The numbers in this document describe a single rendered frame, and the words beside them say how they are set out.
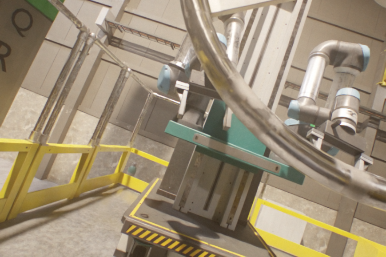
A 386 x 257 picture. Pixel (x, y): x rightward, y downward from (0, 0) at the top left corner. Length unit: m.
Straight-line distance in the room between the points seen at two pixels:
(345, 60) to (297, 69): 6.72
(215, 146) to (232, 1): 0.83
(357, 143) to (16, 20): 2.13
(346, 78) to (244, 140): 0.54
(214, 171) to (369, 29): 8.82
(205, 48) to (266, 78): 1.19
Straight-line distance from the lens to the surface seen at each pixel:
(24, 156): 1.31
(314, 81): 1.04
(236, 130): 1.15
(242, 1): 0.19
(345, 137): 0.79
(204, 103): 1.02
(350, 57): 1.19
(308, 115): 0.93
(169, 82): 0.95
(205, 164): 1.18
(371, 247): 2.31
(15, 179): 1.34
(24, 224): 1.45
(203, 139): 0.96
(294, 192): 7.37
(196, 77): 0.65
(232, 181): 1.25
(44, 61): 9.60
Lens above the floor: 0.66
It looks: 8 degrees up
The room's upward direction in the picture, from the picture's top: 21 degrees clockwise
